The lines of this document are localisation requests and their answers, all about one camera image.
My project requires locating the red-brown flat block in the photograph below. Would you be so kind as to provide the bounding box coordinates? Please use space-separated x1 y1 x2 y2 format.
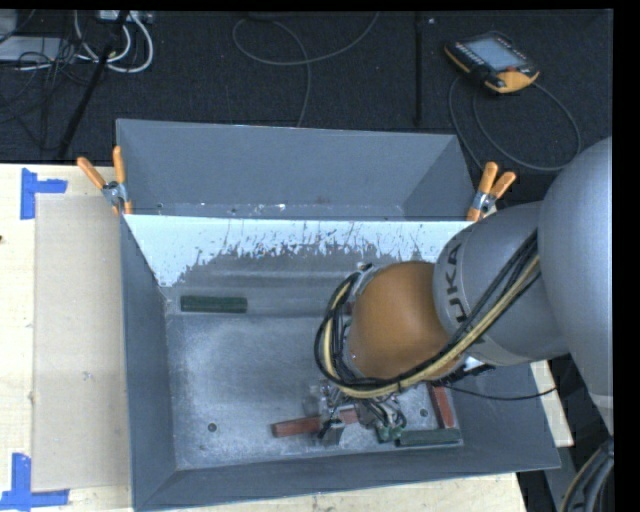
271 408 362 439
428 382 457 431

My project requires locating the dark green flat block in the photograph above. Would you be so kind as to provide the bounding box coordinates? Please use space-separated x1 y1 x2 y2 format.
396 428 463 448
180 295 249 315

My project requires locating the grey metal bin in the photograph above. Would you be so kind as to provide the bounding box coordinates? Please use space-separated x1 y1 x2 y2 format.
115 118 562 511

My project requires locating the pale flat board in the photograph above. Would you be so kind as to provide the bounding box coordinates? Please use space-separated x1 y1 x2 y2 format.
30 193 132 494

